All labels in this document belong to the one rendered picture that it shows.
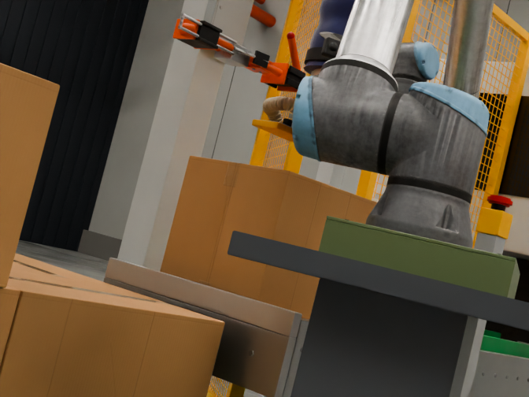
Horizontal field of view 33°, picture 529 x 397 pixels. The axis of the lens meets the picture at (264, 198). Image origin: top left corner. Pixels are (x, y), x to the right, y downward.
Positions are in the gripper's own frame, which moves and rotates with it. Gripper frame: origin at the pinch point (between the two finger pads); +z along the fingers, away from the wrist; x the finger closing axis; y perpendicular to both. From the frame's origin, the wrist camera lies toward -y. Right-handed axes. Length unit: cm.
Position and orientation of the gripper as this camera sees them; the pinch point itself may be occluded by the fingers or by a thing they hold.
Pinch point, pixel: (310, 57)
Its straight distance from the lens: 246.3
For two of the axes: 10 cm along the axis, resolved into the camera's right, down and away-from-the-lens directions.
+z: -7.4, -1.0, 6.7
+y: 6.1, 3.0, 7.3
